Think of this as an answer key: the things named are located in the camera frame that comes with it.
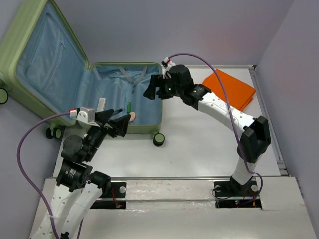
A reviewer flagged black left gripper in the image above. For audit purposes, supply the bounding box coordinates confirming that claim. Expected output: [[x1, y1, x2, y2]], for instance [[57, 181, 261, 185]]
[[85, 108, 132, 160]]

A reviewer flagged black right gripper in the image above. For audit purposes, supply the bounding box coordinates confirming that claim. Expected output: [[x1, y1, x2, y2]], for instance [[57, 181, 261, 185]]
[[144, 73, 184, 99]]

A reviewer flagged small green bottle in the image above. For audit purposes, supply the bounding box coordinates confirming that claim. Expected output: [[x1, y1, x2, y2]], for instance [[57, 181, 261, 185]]
[[127, 103, 131, 113]]

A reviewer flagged round pink compact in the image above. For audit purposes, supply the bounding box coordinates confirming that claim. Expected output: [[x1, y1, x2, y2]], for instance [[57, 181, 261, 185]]
[[129, 112, 136, 122]]

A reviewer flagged orange cloth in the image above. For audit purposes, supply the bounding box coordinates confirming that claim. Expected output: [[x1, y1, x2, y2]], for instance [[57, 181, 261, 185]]
[[202, 69, 256, 111]]

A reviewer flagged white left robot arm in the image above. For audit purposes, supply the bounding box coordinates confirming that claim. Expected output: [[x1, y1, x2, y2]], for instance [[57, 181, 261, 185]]
[[32, 107, 131, 239]]

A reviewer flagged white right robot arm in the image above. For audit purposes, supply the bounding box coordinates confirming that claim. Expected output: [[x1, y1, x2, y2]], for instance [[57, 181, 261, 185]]
[[143, 65, 271, 195]]

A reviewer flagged green hard-shell suitcase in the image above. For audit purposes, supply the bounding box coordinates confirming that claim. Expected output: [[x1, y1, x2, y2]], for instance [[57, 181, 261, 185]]
[[0, 0, 165, 146]]

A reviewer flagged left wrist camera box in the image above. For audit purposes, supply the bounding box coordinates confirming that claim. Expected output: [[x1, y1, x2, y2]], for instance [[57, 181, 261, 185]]
[[76, 107, 95, 125]]

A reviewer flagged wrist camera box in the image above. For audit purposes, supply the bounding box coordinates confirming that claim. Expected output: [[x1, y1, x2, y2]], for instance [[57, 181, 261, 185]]
[[161, 57, 176, 75], [76, 107, 95, 125]]

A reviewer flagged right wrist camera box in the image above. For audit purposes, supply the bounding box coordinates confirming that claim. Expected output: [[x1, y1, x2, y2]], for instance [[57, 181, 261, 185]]
[[161, 57, 176, 75]]

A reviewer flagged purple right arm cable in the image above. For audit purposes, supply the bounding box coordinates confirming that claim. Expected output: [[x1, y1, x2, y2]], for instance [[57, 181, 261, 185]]
[[163, 53, 264, 206]]

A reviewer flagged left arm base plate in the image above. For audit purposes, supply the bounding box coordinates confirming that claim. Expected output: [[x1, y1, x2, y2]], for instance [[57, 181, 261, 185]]
[[91, 181, 127, 210]]

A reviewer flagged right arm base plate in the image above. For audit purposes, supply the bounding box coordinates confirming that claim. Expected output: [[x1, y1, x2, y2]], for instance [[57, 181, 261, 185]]
[[212, 180, 262, 209]]

